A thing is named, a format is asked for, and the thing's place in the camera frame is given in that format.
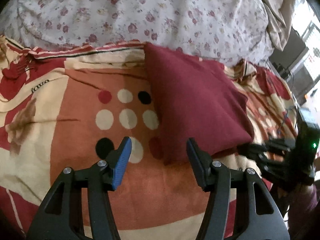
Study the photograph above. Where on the beige cloth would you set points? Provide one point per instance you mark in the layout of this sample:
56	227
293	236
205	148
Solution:
277	17

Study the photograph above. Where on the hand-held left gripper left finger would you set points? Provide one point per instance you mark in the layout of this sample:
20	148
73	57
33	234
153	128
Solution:
122	165

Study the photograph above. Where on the printed red and cream blanket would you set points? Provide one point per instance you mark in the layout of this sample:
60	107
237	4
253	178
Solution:
75	135

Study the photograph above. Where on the dark grey cabinet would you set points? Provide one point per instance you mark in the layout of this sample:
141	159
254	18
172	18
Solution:
295	55

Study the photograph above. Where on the person's right forearm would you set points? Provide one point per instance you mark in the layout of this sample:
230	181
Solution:
305	202

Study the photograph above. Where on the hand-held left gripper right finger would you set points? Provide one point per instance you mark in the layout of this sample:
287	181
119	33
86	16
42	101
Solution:
195	160

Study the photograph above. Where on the maroon cloth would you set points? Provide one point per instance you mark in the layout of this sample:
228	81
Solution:
195	92

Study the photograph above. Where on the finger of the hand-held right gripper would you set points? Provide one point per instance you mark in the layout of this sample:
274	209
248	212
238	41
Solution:
277	143
252	150

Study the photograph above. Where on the floral white quilt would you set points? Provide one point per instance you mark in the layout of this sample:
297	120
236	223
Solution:
125	5

